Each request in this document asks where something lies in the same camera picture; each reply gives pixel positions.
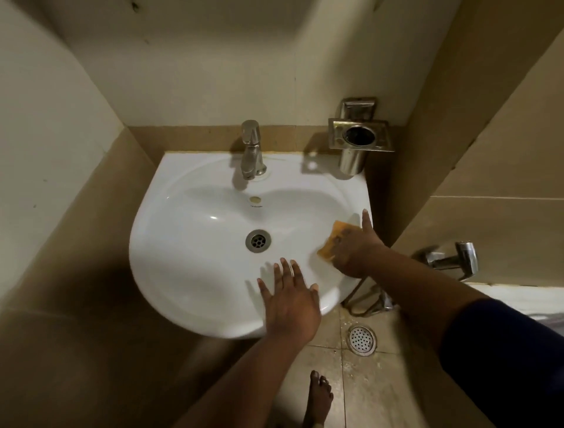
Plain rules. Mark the chrome wall spray tap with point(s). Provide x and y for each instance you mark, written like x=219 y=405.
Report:
x=462 y=258

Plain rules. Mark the person's left thumb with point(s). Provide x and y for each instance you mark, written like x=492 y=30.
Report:
x=316 y=297

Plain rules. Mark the round steel floor drain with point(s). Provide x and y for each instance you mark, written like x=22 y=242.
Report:
x=361 y=340

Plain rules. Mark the chrome basin faucet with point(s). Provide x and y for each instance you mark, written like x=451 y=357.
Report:
x=252 y=154

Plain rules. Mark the steel sink drain strainer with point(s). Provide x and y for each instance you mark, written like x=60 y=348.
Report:
x=258 y=241

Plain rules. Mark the steel tumbler cup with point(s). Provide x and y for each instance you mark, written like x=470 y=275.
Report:
x=350 y=161

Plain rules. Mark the steel wall tumbler holder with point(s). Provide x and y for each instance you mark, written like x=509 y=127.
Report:
x=379 y=140

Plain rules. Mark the white ceramic toilet fixture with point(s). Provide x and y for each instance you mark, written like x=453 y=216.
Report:
x=520 y=300

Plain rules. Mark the person's left middle finger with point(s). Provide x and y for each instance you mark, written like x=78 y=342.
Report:
x=287 y=275

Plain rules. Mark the person's right fingers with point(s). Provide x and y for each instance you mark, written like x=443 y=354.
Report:
x=367 y=222

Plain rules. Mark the person's bare foot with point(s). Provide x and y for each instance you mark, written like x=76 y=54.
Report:
x=318 y=401

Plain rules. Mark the navy blue sleeve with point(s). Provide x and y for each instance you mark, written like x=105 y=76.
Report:
x=511 y=366

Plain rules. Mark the person's right forearm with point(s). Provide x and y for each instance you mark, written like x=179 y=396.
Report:
x=414 y=291

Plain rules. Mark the person's right hand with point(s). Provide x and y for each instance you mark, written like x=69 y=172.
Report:
x=354 y=251

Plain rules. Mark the person's left little finger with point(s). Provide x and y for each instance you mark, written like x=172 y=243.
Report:
x=265 y=292

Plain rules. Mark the white ceramic wash basin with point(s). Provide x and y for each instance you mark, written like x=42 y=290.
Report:
x=194 y=264

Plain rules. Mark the orange cleaning sponge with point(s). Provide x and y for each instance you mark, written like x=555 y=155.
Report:
x=333 y=240

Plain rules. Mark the person's left forearm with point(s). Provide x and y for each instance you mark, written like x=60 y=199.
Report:
x=246 y=383

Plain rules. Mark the person's left hand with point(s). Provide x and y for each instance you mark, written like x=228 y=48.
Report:
x=293 y=313

